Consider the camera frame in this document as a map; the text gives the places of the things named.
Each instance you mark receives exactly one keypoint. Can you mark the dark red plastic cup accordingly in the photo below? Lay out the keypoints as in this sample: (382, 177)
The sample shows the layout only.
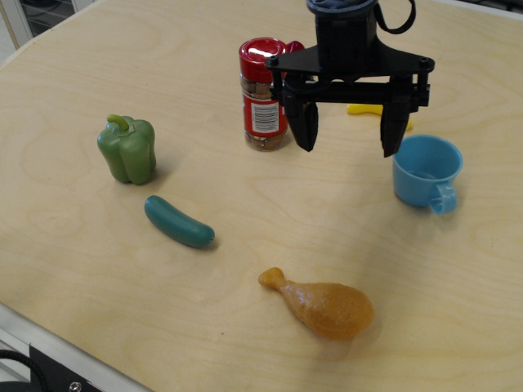
(294, 46)

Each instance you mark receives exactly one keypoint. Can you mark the red lid spice jar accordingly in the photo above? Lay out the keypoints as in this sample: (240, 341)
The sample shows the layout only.
(265, 126)

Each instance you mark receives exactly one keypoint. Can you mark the black bracket with screw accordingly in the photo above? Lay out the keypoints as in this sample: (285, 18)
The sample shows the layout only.
(58, 376)

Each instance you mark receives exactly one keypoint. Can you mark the yellow toy banana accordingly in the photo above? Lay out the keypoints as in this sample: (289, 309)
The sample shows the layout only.
(357, 109)

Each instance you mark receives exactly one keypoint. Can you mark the orange toy chicken drumstick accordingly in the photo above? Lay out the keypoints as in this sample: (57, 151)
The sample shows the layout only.
(331, 310)

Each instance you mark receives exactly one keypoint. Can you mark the dark green toy cucumber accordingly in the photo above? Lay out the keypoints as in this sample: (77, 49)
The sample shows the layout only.
(176, 224)

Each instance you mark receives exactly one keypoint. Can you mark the green toy bell pepper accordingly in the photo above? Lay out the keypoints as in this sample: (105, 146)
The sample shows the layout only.
(127, 145)

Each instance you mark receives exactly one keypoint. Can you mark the blue plastic cup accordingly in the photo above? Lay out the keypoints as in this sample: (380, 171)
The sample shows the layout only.
(424, 170)

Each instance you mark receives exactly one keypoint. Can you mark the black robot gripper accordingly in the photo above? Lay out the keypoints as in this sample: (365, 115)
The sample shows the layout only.
(349, 63)

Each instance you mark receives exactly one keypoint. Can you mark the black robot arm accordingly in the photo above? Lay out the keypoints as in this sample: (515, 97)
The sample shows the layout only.
(339, 5)

